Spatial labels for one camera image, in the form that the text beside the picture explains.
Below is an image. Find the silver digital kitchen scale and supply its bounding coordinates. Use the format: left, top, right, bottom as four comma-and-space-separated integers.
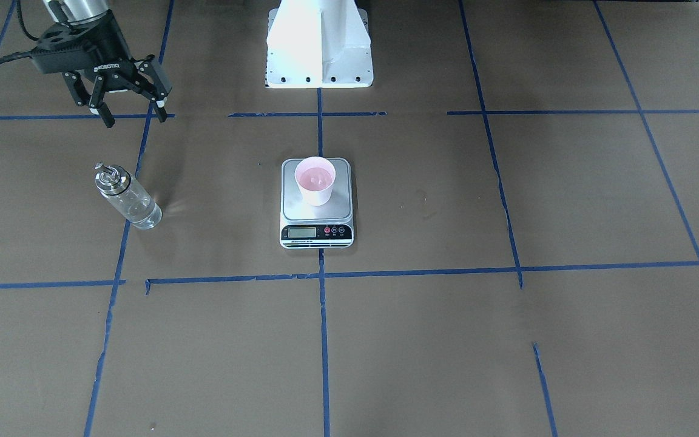
279, 158, 355, 249

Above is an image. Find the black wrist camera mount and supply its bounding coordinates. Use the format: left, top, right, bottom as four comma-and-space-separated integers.
29, 21, 130, 74

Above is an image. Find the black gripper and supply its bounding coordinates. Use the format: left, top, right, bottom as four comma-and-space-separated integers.
61, 12, 172, 128

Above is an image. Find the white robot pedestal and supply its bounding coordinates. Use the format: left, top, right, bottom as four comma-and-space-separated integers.
265, 1, 374, 89

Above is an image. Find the clear glass sauce bottle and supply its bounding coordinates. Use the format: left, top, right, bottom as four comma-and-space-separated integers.
95, 161, 163, 230

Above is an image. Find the pink paper cup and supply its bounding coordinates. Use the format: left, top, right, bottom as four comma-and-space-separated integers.
294, 157, 336, 206

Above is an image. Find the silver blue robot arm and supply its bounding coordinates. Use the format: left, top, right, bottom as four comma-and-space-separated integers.
31, 1, 172, 128

